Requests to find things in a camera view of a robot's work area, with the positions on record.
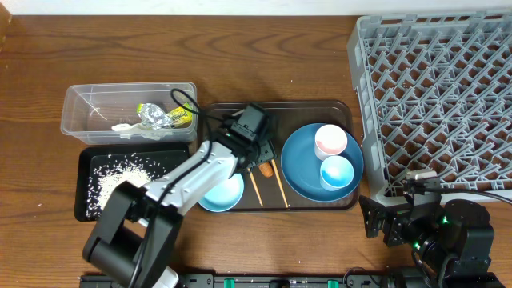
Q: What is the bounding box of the pile of white rice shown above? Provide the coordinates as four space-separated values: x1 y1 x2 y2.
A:
85 153 167 220

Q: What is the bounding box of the black plastic tray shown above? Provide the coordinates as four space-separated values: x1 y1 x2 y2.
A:
74 142 190 222

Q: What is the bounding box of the light blue cup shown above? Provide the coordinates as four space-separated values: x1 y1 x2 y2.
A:
320 155 354 191

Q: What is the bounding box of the dark brown serving tray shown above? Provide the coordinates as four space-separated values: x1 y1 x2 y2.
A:
195 100 360 212

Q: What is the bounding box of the light blue bowl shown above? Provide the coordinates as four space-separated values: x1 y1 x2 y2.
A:
198 174 245 213

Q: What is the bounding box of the white napkin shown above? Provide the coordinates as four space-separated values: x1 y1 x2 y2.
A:
111 122 174 141

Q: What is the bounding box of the orange carrot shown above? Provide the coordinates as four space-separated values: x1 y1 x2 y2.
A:
258 162 274 178

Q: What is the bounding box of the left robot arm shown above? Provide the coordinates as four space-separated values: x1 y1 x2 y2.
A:
82 118 275 287

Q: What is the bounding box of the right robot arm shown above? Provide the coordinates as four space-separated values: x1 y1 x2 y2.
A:
358 193 503 287

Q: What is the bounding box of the grey dishwasher rack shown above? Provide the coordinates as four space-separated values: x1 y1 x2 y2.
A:
347 10 511 205

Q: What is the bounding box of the clear plastic bin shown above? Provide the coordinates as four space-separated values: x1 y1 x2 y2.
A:
60 82 198 145

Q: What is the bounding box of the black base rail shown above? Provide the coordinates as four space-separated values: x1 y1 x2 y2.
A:
78 272 401 288

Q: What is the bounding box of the green snack wrapper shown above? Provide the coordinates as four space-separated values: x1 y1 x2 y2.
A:
136 103 193 128

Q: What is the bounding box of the left wooden chopstick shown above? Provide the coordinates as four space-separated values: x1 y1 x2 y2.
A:
248 169 264 207

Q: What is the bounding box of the right wooden chopstick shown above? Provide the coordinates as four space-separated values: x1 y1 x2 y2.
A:
270 158 289 208

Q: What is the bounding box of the dark blue plate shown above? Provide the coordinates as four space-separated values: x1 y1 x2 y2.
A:
281 123 364 202

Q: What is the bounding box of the wooden chopstick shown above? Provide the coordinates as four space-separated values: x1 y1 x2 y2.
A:
248 169 264 207
270 158 289 208

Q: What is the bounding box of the pink cup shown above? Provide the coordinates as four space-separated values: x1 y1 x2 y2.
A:
314 124 348 161

